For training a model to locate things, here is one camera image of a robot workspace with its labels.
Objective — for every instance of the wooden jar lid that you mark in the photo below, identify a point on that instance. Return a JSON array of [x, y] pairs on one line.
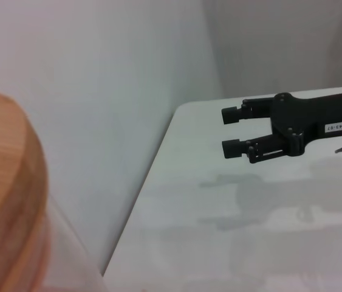
[[3, 170]]

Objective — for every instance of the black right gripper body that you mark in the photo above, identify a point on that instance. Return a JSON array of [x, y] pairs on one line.
[[310, 115]]

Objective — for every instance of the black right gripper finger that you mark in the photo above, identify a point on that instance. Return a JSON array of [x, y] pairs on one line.
[[258, 149], [255, 109]]

